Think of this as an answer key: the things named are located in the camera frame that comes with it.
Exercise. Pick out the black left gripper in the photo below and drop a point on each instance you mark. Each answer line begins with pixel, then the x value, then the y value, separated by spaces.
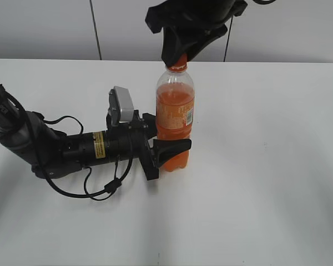
pixel 122 142

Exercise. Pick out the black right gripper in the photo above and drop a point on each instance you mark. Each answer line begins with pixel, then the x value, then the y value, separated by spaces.
pixel 205 15

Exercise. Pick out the orange bottle cap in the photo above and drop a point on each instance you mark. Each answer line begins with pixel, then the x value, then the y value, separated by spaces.
pixel 180 65

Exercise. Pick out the orange soda bottle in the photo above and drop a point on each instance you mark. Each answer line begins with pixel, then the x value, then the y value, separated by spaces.
pixel 175 96

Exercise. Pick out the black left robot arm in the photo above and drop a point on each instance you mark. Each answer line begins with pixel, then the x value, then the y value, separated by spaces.
pixel 45 144

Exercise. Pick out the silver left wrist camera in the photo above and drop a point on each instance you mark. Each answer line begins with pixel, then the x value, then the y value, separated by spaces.
pixel 121 108

